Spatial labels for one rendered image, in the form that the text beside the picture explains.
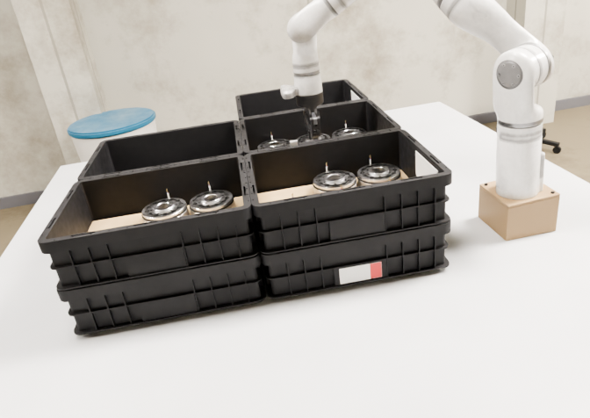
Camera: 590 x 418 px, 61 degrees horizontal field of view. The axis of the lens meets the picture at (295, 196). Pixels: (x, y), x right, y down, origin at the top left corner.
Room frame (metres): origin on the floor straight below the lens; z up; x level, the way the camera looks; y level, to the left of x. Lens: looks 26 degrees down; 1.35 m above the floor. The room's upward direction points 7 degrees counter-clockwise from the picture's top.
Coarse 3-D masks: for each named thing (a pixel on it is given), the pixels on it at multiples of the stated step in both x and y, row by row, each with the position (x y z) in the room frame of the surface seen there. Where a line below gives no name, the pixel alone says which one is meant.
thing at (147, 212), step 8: (160, 200) 1.09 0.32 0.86; (168, 200) 1.08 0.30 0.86; (176, 200) 1.08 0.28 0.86; (144, 208) 1.05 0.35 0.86; (152, 208) 1.05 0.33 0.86; (176, 208) 1.03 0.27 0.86; (184, 208) 1.03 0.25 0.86; (144, 216) 1.01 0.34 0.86; (152, 216) 1.01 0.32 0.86; (160, 216) 1.00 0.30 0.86; (168, 216) 1.00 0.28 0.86
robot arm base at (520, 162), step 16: (512, 128) 1.00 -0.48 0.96; (528, 128) 0.99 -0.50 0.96; (512, 144) 1.00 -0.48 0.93; (528, 144) 0.99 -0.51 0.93; (496, 160) 1.04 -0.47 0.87; (512, 160) 1.00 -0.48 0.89; (528, 160) 0.99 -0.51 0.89; (496, 176) 1.04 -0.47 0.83; (512, 176) 1.00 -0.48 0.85; (528, 176) 0.99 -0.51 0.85; (496, 192) 1.04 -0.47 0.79; (512, 192) 1.00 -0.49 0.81; (528, 192) 0.99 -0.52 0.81
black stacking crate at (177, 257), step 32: (96, 192) 1.10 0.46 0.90; (128, 192) 1.11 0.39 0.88; (160, 192) 1.11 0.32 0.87; (192, 192) 1.12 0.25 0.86; (64, 224) 0.93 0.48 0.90; (224, 224) 0.85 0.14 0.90; (64, 256) 0.83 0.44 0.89; (96, 256) 0.83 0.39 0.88; (128, 256) 0.83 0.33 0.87; (160, 256) 0.83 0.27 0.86; (192, 256) 0.85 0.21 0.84; (224, 256) 0.85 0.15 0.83; (64, 288) 0.82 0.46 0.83
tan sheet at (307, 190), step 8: (312, 184) 1.13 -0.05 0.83; (264, 192) 1.12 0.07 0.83; (272, 192) 1.12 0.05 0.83; (280, 192) 1.11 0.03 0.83; (288, 192) 1.11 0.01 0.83; (296, 192) 1.10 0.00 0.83; (304, 192) 1.09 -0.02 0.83; (312, 192) 1.09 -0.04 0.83; (264, 200) 1.08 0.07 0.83; (272, 200) 1.07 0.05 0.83
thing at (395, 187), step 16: (304, 144) 1.16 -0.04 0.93; (320, 144) 1.15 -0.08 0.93; (416, 144) 1.06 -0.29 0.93; (432, 160) 0.96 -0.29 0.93; (432, 176) 0.88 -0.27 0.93; (448, 176) 0.88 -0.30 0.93; (256, 192) 0.91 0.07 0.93; (336, 192) 0.86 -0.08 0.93; (352, 192) 0.86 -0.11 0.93; (368, 192) 0.87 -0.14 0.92; (384, 192) 0.87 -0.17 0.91; (400, 192) 0.87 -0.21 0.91; (256, 208) 0.85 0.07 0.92; (272, 208) 0.85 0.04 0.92; (288, 208) 0.85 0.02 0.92; (304, 208) 0.86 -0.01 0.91
